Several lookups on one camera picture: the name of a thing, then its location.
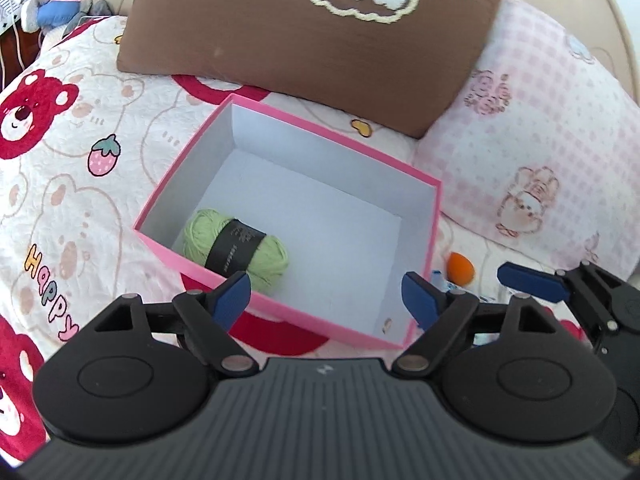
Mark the pink checked pillow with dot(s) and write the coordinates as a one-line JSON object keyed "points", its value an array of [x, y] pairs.
{"points": [[540, 135]]}

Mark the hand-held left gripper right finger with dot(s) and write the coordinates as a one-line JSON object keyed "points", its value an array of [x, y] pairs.
{"points": [[419, 302]]}

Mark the orange makeup sponge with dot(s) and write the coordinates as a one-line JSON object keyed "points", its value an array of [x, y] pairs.
{"points": [[461, 269]]}

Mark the dark wooden cabinet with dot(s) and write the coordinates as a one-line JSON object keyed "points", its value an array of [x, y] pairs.
{"points": [[12, 55]]}

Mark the pink cardboard box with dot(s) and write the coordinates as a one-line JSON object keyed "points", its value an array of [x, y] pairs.
{"points": [[325, 240]]}

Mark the brown pillow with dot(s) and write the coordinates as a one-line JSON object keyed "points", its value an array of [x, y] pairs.
{"points": [[300, 45]]}

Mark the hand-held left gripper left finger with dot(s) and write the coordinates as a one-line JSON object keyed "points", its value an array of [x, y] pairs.
{"points": [[231, 301]]}

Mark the green yarn ball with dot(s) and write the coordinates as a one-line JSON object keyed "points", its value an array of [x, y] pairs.
{"points": [[200, 240]]}

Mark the beige bed headboard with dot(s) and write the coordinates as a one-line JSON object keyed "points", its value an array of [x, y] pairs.
{"points": [[615, 20]]}

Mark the blue wet wipes packet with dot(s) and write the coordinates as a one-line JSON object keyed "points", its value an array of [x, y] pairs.
{"points": [[457, 291]]}

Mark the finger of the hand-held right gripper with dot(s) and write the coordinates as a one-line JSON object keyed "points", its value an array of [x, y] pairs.
{"points": [[530, 281]]}

